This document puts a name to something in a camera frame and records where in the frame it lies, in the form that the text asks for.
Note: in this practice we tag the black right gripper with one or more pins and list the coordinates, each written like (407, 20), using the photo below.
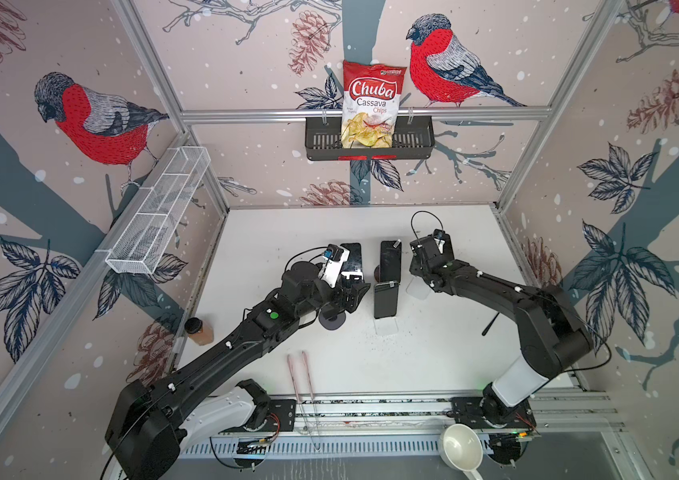
(412, 267)

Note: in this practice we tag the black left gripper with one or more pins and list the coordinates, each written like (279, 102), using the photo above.
(339, 302)

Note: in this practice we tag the black phone with teal edge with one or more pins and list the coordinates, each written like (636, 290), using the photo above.
(386, 299)

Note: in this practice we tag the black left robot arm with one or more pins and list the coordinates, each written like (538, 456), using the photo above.
(147, 429)

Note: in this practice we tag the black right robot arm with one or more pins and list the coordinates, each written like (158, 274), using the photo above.
(552, 337)

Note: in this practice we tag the green-edged phone on wooden stand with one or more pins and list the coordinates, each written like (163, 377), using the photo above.
(352, 270)

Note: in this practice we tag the grey round phone stand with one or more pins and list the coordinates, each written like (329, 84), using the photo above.
(332, 320)

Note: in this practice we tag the pink chopstick right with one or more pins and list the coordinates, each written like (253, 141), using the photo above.
(311, 390)

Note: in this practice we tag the red Chuba cassava chips bag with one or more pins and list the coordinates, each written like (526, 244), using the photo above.
(371, 97)

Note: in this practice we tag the white ladle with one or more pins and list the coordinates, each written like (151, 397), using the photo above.
(461, 449)

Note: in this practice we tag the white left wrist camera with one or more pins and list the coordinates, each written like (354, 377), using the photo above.
(335, 256)

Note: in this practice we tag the black wire wall basket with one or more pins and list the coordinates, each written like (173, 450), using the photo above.
(413, 139)

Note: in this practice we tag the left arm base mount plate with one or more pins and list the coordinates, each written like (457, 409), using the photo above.
(269, 414)

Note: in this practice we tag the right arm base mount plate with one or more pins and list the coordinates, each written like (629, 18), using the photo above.
(479, 413)

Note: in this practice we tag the aluminium horizontal wall bar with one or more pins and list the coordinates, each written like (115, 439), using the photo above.
(260, 116)

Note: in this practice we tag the white mesh wall shelf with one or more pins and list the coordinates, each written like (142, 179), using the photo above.
(147, 236)

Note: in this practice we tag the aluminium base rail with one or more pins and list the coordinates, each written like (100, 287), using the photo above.
(335, 426)

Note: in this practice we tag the aluminium frame corner post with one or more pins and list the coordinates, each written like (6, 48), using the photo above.
(155, 70)

